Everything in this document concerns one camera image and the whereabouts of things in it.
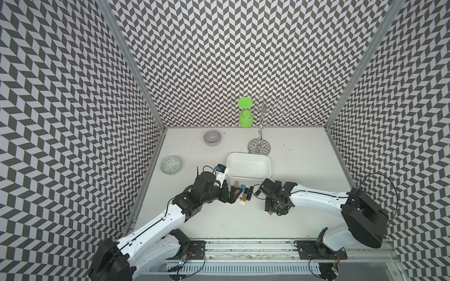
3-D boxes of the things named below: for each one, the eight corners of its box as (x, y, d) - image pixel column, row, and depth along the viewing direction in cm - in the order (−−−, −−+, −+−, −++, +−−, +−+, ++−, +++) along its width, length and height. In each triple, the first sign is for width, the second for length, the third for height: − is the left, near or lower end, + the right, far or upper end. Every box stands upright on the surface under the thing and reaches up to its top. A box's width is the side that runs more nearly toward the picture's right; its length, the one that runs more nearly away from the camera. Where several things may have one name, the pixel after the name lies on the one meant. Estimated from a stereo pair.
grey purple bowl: (204, 147, 110) (203, 141, 106) (205, 136, 116) (204, 130, 112) (220, 147, 110) (220, 141, 106) (221, 136, 116) (220, 130, 112)
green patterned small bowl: (160, 176, 97) (157, 172, 94) (165, 159, 104) (162, 156, 101) (179, 176, 97) (177, 172, 94) (183, 159, 104) (181, 156, 101)
